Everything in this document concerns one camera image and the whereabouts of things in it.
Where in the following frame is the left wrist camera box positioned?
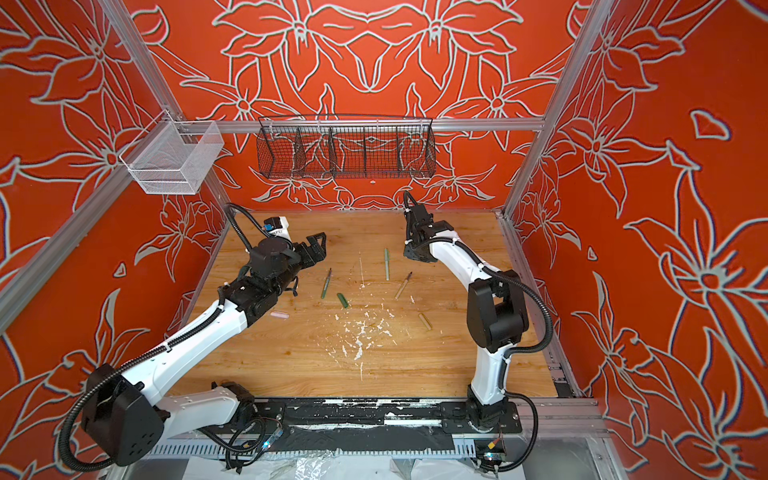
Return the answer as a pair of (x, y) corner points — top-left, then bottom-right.
(263, 216), (291, 241)

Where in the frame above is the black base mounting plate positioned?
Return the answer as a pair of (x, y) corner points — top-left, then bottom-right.
(202, 397), (523, 436)

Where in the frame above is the dark green pen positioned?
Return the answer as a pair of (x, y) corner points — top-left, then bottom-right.
(320, 268), (332, 299)

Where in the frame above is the grey slotted cable duct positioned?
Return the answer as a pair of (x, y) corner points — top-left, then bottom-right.
(130, 437), (478, 462)

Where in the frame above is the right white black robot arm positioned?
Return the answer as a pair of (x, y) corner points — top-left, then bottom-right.
(403, 193), (529, 431)

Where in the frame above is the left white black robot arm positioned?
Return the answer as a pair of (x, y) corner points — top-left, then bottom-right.
(57, 229), (327, 472)

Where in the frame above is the tan pen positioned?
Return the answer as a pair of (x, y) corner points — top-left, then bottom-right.
(394, 272), (413, 300)

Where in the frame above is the white wire mesh basket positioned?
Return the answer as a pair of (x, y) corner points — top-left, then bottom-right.
(119, 120), (224, 195)

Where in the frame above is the tan pen cap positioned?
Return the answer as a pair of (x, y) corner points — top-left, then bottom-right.
(418, 313), (433, 331)

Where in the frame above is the black wire mesh basket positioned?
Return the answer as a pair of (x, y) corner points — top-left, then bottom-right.
(256, 115), (437, 180)

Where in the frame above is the dark green pen cap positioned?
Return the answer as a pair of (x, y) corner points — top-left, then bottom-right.
(337, 293), (349, 309)

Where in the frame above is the light green pen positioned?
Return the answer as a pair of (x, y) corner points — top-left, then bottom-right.
(384, 248), (391, 281)

